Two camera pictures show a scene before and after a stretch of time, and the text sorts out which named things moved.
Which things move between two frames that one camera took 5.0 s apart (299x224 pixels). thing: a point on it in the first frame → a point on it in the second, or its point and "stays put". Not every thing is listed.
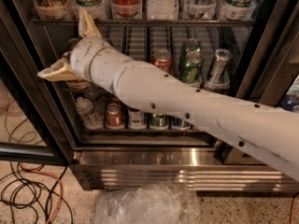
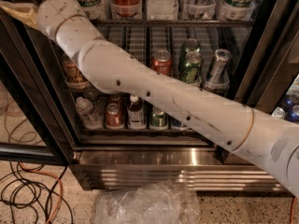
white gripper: [81, 59] → [50, 12]
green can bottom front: [159, 120] stays put
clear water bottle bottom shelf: [91, 118] stays put
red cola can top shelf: [126, 1] stays put
